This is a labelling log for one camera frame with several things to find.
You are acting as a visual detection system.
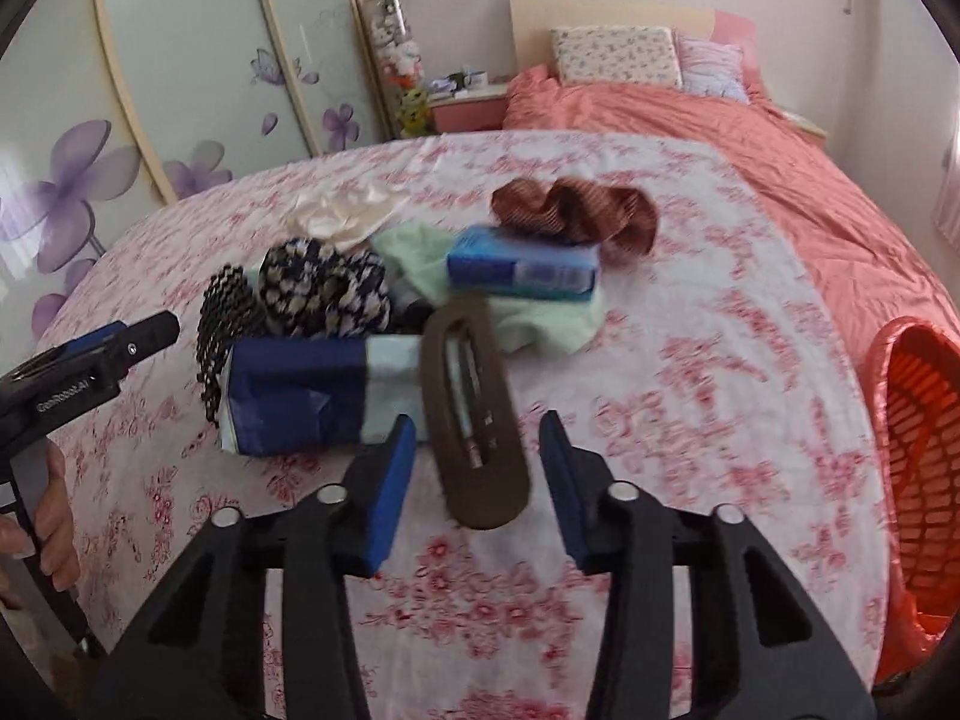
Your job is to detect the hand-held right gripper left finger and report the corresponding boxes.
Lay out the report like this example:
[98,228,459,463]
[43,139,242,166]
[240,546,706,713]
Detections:
[82,414,417,720]

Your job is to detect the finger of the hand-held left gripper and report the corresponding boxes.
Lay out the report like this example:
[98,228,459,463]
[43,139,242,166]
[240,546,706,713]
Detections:
[54,321,128,357]
[94,313,181,385]

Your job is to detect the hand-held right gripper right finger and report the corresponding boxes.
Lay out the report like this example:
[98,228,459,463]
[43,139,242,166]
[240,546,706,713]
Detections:
[538,410,878,720]

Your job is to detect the brown oval hair clip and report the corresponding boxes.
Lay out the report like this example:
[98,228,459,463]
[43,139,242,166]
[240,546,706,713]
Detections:
[420,298,535,533]

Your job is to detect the blue cardboard box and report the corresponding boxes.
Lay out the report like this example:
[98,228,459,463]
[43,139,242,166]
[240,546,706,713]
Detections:
[446,226,601,302]

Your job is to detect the red-brown striped scrunchie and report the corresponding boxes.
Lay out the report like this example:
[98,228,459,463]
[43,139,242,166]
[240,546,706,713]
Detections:
[491,176,659,265]

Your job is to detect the orange plastic basket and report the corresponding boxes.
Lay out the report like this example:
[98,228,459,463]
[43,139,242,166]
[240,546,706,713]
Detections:
[862,315,960,691]

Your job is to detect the person's left hand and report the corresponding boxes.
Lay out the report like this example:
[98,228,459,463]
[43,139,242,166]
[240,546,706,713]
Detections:
[0,436,81,612]

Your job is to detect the black dotted scrunchie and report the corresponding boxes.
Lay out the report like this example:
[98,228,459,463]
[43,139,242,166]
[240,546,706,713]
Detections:
[196,264,267,421]

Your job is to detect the navy and white box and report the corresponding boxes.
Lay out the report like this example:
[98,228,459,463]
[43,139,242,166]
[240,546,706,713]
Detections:
[220,336,432,458]

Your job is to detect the navy checkered scrunchie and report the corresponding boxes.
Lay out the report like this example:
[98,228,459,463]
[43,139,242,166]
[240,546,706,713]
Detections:
[257,238,395,338]

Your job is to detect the red floral white sheet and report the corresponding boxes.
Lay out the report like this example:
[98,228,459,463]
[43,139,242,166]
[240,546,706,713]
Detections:
[34,129,886,720]

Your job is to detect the cream satin scrunchie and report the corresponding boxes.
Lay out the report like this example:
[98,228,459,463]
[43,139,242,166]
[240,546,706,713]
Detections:
[285,184,410,248]

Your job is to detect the light green cloth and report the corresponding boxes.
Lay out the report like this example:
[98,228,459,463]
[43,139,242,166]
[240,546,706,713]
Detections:
[371,229,607,355]

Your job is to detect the flower-printed sliding wardrobe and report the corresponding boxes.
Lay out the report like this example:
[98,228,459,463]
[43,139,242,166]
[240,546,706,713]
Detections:
[0,0,391,331]

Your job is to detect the green plush toy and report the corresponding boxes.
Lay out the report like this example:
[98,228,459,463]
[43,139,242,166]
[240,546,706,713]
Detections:
[397,86,432,140]

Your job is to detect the salmon pink duvet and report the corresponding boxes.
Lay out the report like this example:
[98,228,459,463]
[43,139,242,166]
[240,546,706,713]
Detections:
[501,64,960,391]

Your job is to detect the clear tube of plush toys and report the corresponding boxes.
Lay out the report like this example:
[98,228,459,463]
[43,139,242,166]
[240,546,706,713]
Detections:
[364,0,425,140]

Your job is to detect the pink nightstand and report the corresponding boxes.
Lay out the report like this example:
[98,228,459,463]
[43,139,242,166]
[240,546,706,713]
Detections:
[429,82,511,137]

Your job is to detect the cream nightstand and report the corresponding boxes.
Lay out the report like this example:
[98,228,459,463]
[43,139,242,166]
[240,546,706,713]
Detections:
[772,109,830,147]

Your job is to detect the floral print pillow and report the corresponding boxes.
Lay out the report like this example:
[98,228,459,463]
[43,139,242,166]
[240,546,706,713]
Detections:
[550,26,683,89]

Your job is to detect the pink striped pillow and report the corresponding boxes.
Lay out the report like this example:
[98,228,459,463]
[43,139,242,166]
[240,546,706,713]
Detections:
[675,30,751,102]

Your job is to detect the cream and pink headboard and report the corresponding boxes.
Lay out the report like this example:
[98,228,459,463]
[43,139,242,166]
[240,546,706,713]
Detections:
[510,0,766,98]

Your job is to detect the pink curtain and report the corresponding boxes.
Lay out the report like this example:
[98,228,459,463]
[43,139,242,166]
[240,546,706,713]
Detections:
[934,127,960,241]

